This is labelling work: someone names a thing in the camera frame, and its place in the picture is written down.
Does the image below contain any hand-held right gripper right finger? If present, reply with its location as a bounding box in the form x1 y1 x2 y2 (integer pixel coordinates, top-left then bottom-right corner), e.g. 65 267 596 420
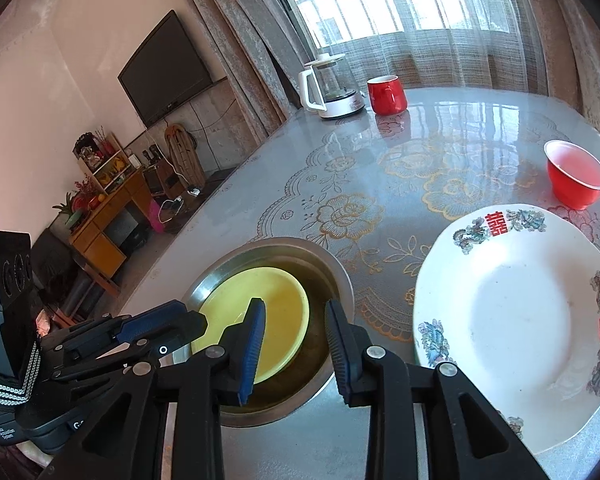
324 299 551 480

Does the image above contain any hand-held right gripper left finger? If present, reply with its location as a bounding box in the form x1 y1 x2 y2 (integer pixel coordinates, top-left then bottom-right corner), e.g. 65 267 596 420
47 297 267 480

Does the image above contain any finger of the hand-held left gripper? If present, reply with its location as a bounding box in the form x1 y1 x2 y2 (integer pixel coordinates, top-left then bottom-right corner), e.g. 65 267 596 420
55 340 191 383
42 301 208 356

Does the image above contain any yellow plastic bowl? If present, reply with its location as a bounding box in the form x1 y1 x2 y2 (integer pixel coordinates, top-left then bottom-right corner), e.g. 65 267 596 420
190 266 311 385

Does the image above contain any stainless steel bowl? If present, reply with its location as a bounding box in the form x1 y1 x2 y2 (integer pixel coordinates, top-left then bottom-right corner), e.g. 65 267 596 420
182 237 356 428

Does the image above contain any large white printed plate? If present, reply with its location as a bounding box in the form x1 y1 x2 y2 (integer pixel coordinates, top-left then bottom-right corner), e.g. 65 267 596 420
412 203 600 456

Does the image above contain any red plastic bowl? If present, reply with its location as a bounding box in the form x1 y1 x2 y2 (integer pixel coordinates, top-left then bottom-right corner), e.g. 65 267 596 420
544 140 600 211

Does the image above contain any wooden cabinet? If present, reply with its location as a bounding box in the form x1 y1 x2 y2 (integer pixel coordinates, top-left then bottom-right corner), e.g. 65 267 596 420
52 132 153 281

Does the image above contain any lace pattern table mat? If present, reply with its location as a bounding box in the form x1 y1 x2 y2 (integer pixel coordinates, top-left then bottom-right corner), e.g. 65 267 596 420
252 110 600 351

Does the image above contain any wooden folding rack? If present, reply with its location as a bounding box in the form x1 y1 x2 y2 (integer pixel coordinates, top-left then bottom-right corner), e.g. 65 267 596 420
164 122 207 188

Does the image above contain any white glass electric kettle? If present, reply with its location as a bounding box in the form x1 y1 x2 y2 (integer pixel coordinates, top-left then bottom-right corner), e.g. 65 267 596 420
298 52 366 120

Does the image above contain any black flat television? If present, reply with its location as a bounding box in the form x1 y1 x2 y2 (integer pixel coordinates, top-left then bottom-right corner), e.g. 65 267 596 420
118 10 213 128

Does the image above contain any red mug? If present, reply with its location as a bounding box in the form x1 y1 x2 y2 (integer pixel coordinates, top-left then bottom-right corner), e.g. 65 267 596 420
367 75 407 115

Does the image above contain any beige velvet curtain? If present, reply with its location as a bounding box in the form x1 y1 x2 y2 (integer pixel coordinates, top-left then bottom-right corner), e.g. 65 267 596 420
510 0 600 156
160 0 326 146

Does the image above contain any white sheer curtain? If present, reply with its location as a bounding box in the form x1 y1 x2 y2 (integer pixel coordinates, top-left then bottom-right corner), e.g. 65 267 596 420
260 0 551 96

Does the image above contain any barred window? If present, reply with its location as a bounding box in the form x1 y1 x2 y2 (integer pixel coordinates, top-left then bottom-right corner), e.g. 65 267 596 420
275 0 511 46

